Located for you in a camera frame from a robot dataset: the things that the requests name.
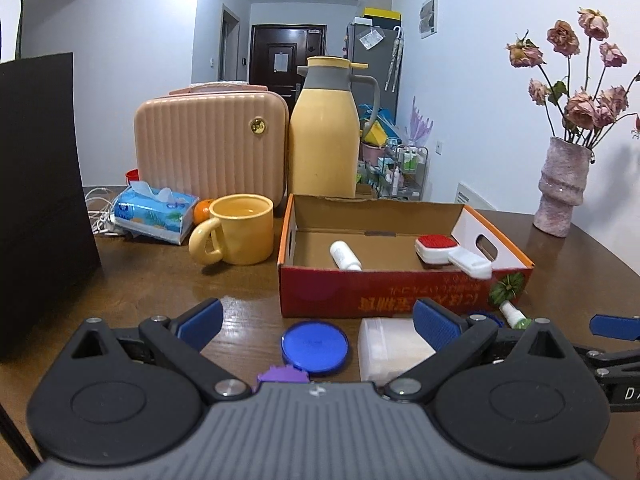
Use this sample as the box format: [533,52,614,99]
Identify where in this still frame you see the translucent plastic container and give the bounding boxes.
[358,318,435,386]

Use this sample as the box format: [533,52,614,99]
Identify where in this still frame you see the blue round lid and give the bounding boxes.
[280,321,350,376]

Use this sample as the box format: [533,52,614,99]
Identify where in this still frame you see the red white lint brush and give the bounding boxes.
[414,234,492,280]

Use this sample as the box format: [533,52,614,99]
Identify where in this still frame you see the purple small object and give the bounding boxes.
[254,364,310,391]

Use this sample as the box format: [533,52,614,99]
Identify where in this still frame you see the yellow ceramic mug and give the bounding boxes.
[189,194,273,266]

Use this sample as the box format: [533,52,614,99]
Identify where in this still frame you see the orange fruit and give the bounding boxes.
[193,200,213,226]

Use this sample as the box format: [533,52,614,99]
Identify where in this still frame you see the small white bottle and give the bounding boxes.
[330,240,362,271]

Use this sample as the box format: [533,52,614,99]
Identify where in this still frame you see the blue tissue pack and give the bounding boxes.
[112,181,198,245]

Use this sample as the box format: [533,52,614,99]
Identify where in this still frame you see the red cardboard box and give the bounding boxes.
[278,195,534,318]

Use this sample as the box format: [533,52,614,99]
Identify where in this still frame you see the red bowl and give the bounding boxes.
[125,169,140,183]

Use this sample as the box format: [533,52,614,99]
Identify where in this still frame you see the pink textured vase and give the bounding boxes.
[534,136,591,238]

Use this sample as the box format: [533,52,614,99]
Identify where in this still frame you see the black paper bag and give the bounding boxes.
[1,53,101,353]

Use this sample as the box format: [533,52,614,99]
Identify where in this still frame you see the pink ribbed suitcase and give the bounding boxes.
[134,81,290,205]

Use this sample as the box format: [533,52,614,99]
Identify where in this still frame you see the dried pink roses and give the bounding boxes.
[506,8,639,152]

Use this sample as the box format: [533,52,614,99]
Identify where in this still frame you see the yellow thermos jug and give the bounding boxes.
[288,56,380,198]

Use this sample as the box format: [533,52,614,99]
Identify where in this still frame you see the grey refrigerator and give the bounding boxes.
[345,18,400,122]

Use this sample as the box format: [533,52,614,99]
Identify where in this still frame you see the dark entrance door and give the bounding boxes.
[248,25,326,112]

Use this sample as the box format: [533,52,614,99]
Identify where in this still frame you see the yellow box on fridge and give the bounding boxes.
[361,6,401,21]

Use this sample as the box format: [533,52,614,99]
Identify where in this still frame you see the wire storage cart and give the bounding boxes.
[370,144,428,202]

